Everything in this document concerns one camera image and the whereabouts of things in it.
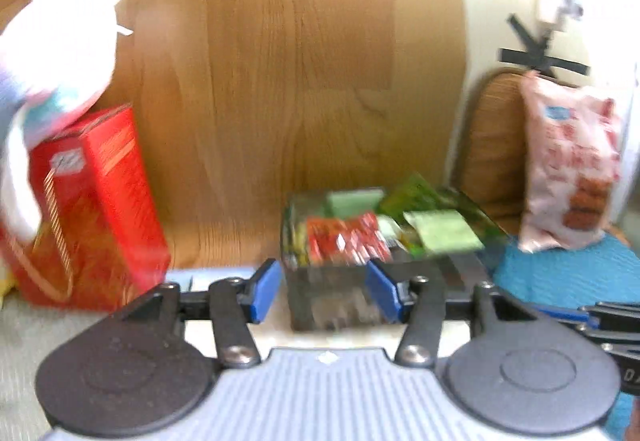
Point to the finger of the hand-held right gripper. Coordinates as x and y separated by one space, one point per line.
565 315

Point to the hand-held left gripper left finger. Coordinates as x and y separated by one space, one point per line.
262 291

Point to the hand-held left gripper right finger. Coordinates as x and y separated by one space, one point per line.
385 291

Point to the clear box of snack packets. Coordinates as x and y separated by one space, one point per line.
330 296

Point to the pile of snack packets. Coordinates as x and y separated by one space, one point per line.
360 236

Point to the blue checked blanket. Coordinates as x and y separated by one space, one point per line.
550 271

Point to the large pink snack bag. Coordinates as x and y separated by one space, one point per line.
570 161

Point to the red gift box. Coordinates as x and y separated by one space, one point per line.
95 201

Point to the wooden board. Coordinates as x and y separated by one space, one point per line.
280 71

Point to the beige patterned blanket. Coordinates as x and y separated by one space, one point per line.
30 346

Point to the black tape cross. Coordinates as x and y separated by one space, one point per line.
537 48

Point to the white and pink plush toy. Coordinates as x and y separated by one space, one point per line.
55 71

